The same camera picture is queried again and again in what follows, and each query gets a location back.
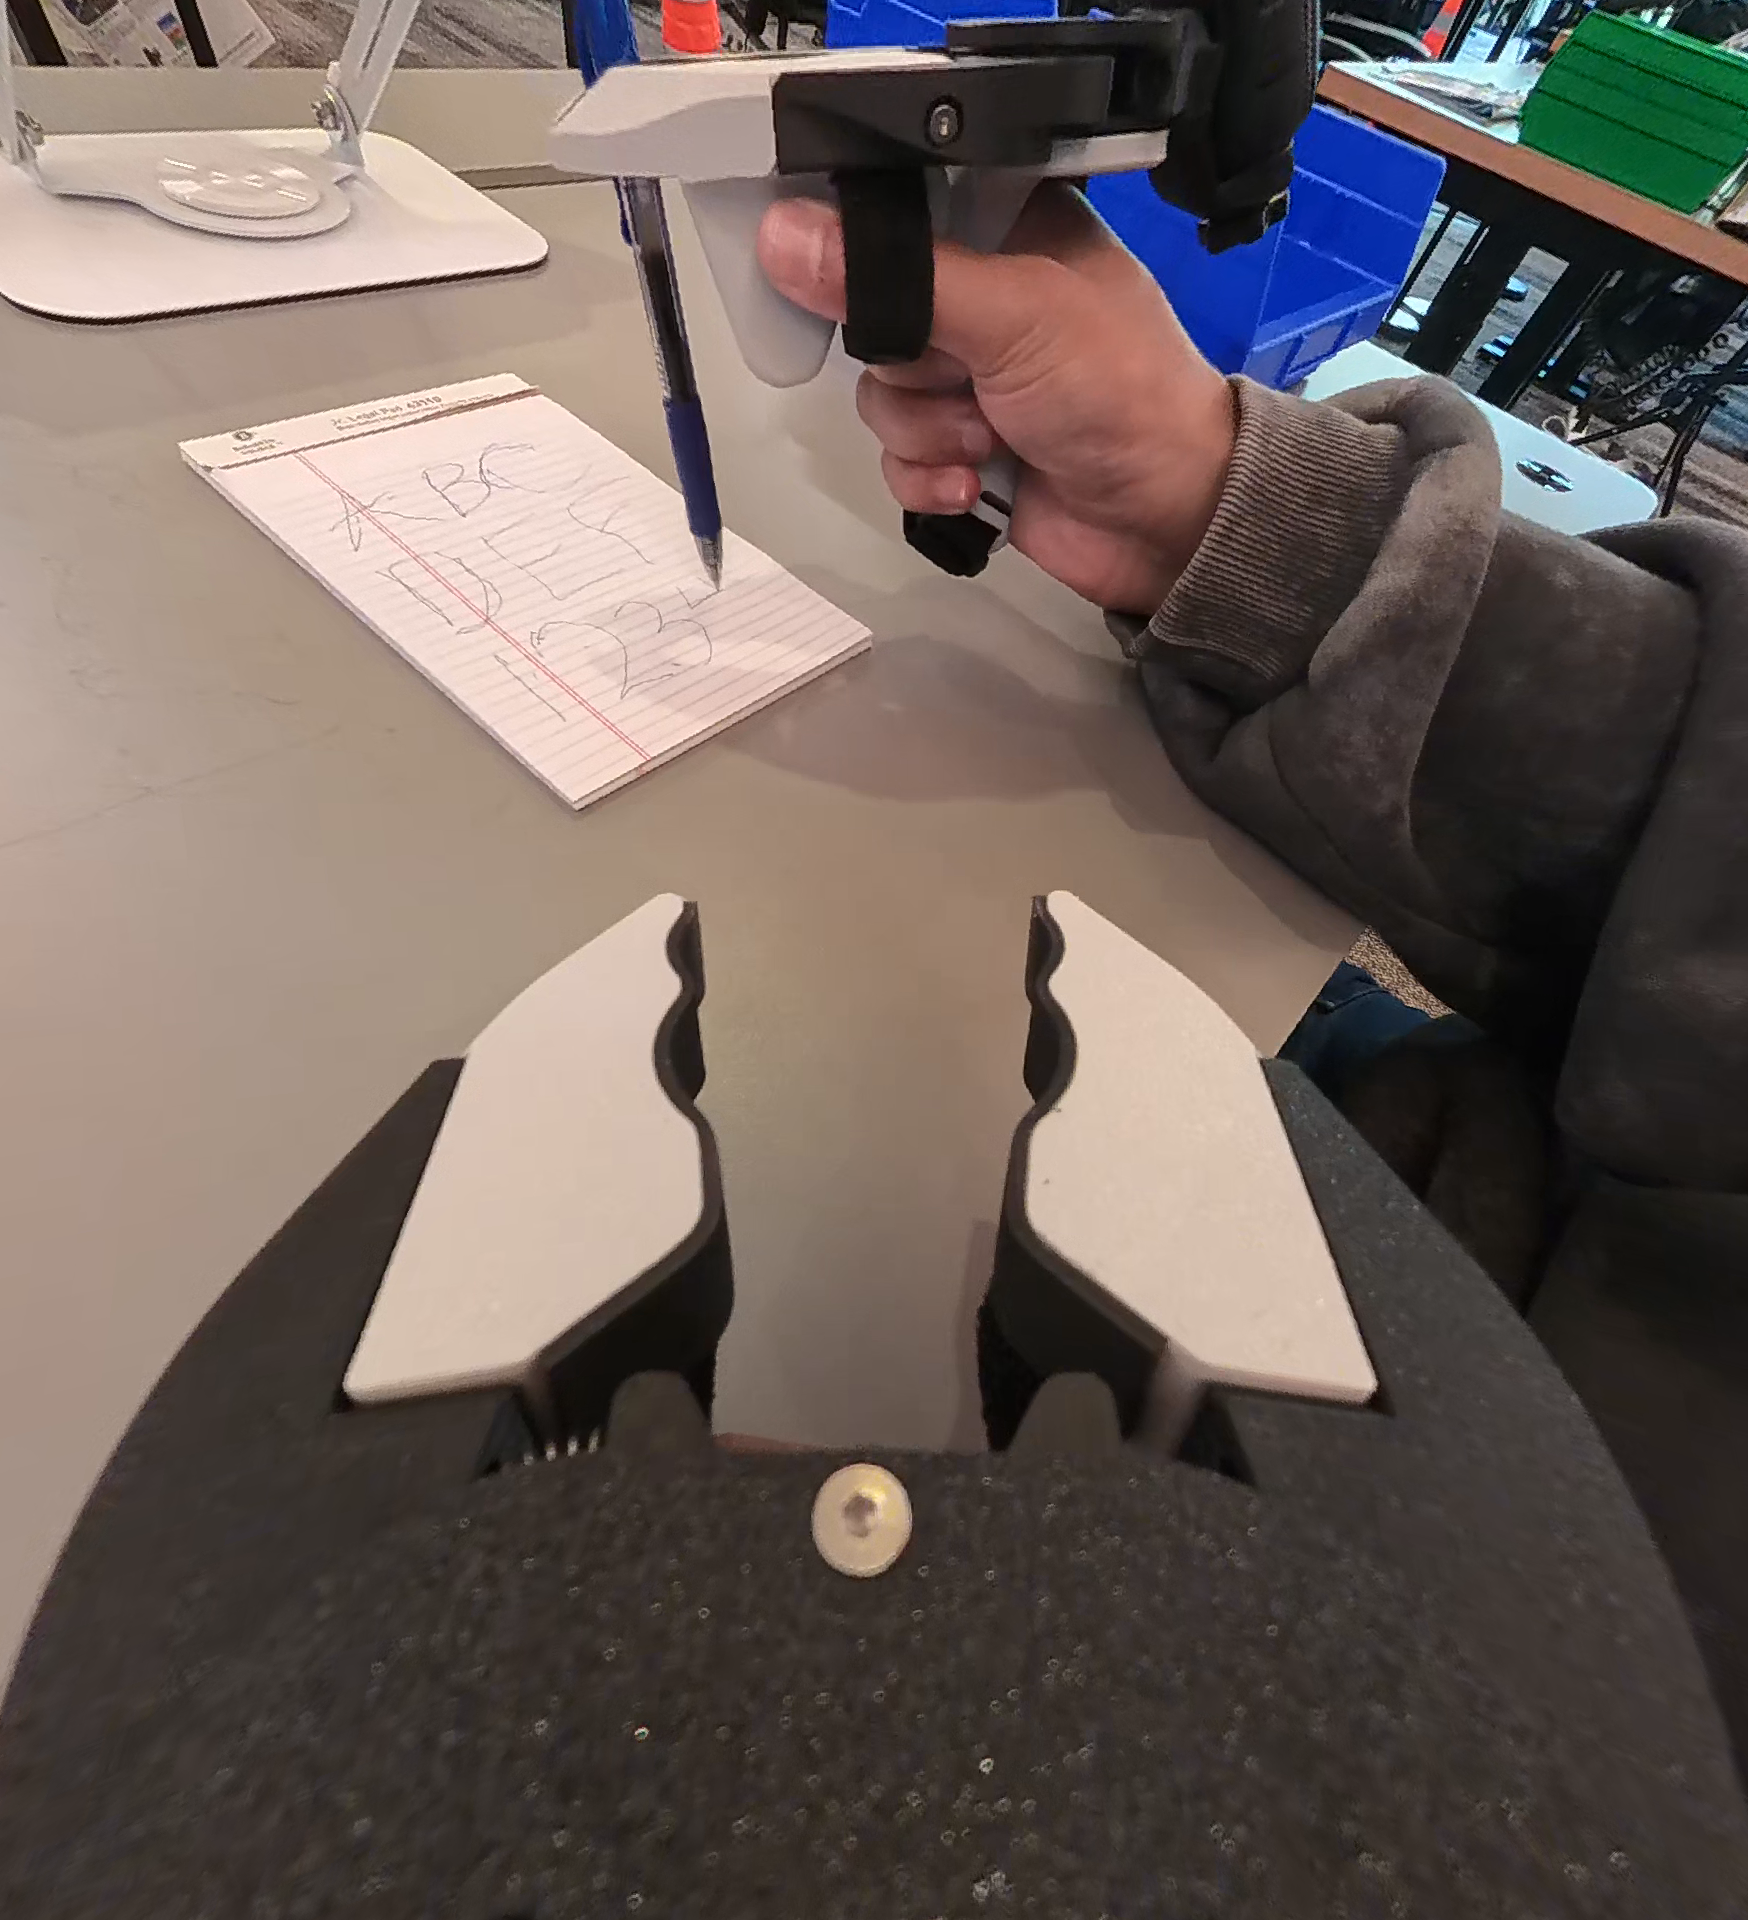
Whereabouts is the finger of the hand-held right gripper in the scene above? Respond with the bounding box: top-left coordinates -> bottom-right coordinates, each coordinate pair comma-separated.
634,48 -> 953,85
548,68 -> 841,391

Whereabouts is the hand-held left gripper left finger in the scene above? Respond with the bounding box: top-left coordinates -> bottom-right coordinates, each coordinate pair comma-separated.
343,894 -> 737,1453

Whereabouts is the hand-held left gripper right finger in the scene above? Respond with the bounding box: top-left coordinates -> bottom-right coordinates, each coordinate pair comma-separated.
978,889 -> 1378,1456

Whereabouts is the blue pen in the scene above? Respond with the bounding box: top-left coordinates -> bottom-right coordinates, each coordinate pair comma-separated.
573,0 -> 727,592

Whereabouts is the white lined notepad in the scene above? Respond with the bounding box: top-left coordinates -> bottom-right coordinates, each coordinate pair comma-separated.
178,373 -> 878,811

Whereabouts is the person's right forearm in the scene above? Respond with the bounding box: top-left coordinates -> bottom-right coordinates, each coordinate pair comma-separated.
1106,374 -> 1748,1157

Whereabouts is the person's right hand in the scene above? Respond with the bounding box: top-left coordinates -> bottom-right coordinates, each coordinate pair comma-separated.
754,195 -> 1239,618

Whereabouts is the blue plastic bin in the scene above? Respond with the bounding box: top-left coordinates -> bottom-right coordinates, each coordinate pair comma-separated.
1144,105 -> 1451,394
827,0 -> 1065,54

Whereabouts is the person's lap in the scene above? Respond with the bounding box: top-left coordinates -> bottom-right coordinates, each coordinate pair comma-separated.
1272,960 -> 1581,1309

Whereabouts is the printed instruction sheet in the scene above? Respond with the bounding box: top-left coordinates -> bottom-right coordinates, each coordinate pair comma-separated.
39,0 -> 276,68

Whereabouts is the wooden top table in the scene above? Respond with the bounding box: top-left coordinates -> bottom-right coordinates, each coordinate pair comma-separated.
1316,59 -> 1748,408

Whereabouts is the white document stand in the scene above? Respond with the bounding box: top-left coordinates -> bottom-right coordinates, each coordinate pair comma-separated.
0,0 -> 548,323

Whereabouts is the stack of green bins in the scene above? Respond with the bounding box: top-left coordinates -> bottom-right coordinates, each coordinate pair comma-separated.
1518,12 -> 1748,212

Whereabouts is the white round-cornered table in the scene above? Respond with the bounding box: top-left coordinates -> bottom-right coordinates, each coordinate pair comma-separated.
1295,343 -> 1666,540

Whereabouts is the black office chair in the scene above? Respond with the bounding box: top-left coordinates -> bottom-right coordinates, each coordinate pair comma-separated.
1564,283 -> 1748,529

